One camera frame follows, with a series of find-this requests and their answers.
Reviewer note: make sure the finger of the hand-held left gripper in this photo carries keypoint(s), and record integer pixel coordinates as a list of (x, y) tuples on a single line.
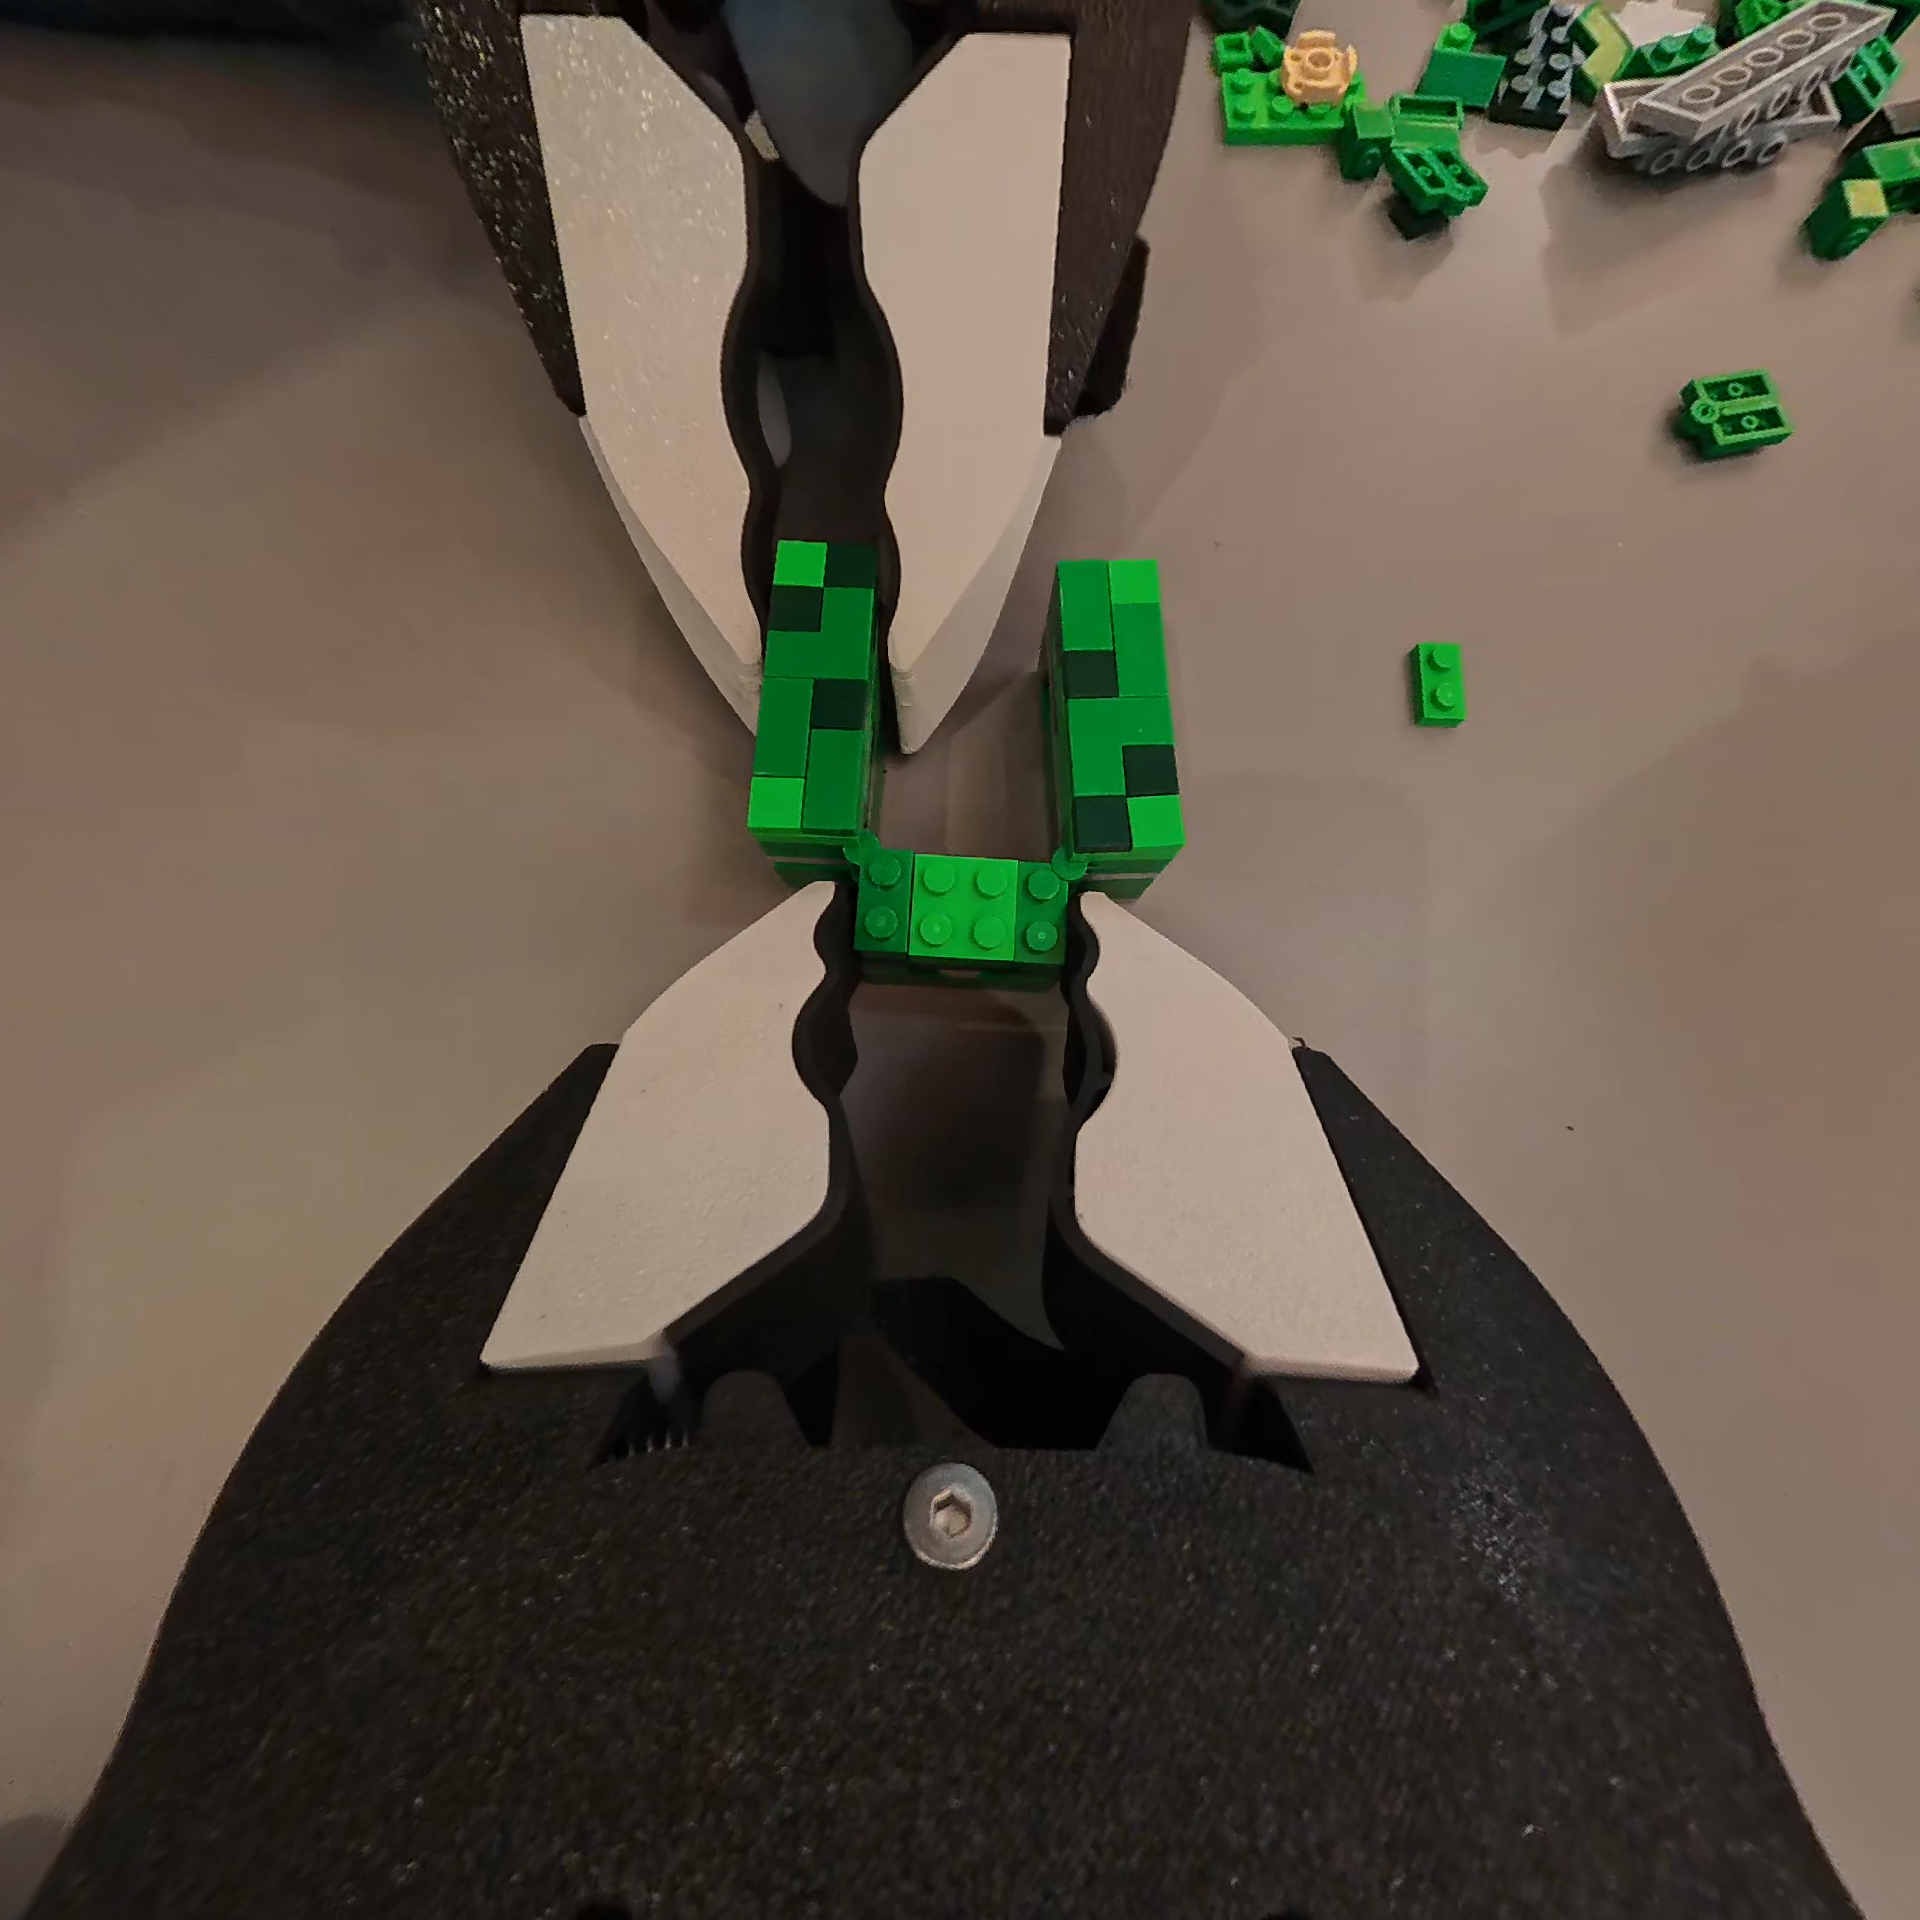
[(990, 301), (631, 301)]

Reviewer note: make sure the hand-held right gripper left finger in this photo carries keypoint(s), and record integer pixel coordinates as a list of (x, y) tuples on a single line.
[(674, 1170)]

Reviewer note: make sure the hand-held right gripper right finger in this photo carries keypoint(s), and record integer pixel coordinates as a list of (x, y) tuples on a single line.
[(1244, 1201)]

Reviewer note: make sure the green brick build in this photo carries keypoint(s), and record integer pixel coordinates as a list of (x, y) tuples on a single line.
[(1118, 705)]

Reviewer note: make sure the grey desk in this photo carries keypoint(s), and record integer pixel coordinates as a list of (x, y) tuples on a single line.
[(225, 600)]

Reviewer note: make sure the pile of loose bricks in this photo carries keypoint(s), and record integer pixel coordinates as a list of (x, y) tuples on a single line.
[(1500, 91)]

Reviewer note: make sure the small green plate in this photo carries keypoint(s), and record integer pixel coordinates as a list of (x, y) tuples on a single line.
[(1436, 686)]

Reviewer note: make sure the green square brick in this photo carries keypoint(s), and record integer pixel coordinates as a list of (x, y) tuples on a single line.
[(1737, 417)]

